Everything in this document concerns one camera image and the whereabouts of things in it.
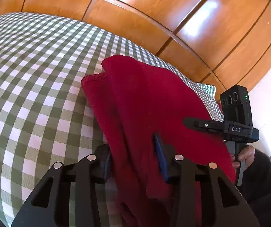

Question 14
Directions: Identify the dark red knit garment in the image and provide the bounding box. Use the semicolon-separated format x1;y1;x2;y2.
81;55;236;226

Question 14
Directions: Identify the black sleeved right forearm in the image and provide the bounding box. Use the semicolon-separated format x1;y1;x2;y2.
238;150;271;226

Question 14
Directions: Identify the person's right hand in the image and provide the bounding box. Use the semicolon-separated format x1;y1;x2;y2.
230;145;255;170

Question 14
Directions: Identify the wooden panelled wardrobe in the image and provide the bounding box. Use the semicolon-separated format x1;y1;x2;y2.
0;0;271;94

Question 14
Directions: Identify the green white checkered bedspread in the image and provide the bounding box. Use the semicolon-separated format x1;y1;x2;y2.
0;12;223;226

